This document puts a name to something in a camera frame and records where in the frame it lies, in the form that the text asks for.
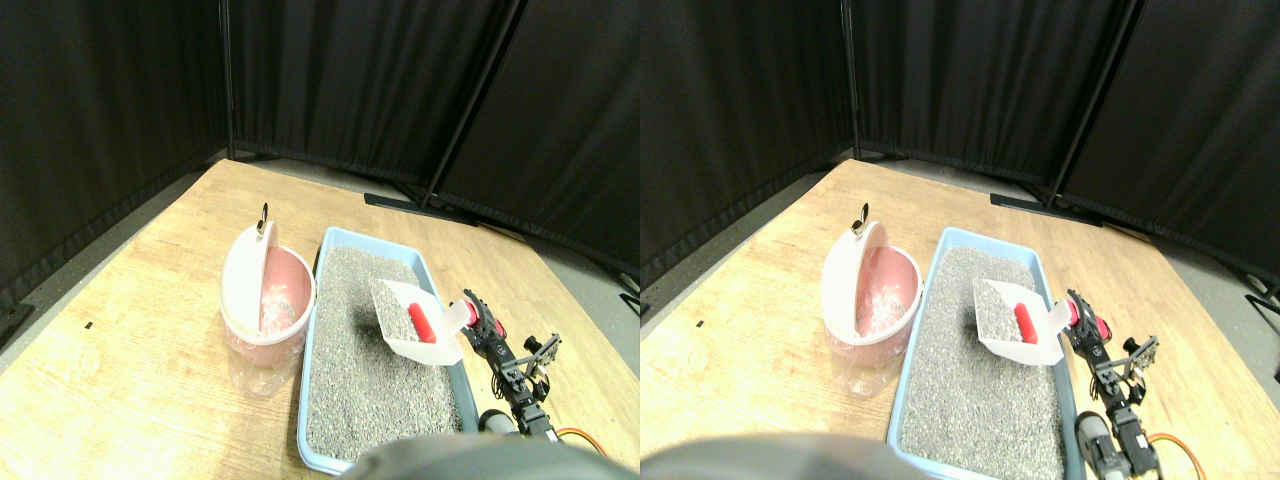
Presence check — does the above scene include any white scoop with red handle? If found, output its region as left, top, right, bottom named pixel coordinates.
left=369, top=278, right=507, bottom=367
left=972, top=277, right=1113, bottom=367

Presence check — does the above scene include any blue litter tray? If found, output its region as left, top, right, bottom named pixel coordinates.
left=297, top=226, right=481, bottom=476
left=886, top=226, right=1086, bottom=480

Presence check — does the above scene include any white bin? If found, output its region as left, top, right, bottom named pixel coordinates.
left=820, top=203, right=923, bottom=399
left=219, top=203, right=317, bottom=401

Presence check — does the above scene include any black bracket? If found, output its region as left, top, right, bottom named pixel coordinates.
left=520, top=333, right=563, bottom=377
left=1120, top=335, right=1161, bottom=386

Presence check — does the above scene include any orange wire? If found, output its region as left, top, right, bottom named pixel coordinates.
left=555, top=427, right=607, bottom=457
left=1148, top=431, right=1207, bottom=480

